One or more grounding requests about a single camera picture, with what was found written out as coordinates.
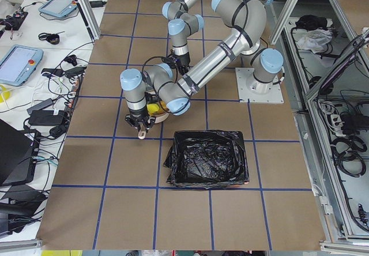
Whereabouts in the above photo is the black power strip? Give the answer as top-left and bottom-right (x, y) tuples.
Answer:
(64, 74), (84, 118)

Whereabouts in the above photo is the black bag lined bin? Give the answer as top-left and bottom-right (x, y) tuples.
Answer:
(164, 130), (250, 189)

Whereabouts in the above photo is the yellow potato-like trash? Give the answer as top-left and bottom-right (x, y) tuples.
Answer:
(147, 101), (168, 116)

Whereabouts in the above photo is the beige plastic dustpan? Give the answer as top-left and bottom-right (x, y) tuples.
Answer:
(137, 93), (168, 140)

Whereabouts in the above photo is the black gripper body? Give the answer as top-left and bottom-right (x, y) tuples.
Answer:
(125, 114), (156, 132)
(165, 52), (191, 75)

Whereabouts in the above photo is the blue teach pendant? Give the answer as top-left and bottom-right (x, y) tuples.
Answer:
(1, 44), (44, 86)
(38, 0), (77, 20)

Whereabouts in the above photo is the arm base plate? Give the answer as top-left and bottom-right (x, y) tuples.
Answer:
(235, 67), (284, 104)

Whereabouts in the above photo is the black power adapter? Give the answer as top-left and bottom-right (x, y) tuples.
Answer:
(28, 110), (68, 126)

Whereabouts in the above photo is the black laptop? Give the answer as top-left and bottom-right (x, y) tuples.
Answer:
(1, 121), (40, 187)

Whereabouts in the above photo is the aluminium frame post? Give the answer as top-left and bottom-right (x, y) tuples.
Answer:
(74, 0), (101, 42)

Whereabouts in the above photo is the white crumpled cloth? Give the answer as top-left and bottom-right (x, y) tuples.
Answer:
(296, 29), (333, 54)

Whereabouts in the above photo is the lower blue teach pendant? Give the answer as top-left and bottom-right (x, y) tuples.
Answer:
(1, 44), (44, 86)

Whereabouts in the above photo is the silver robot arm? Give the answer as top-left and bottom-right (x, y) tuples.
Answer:
(120, 0), (283, 138)
(162, 0), (274, 75)

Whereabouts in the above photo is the black braided left cable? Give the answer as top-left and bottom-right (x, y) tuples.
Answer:
(141, 54), (178, 86)

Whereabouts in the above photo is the upper blue teach pendant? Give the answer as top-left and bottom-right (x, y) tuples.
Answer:
(38, 0), (77, 20)

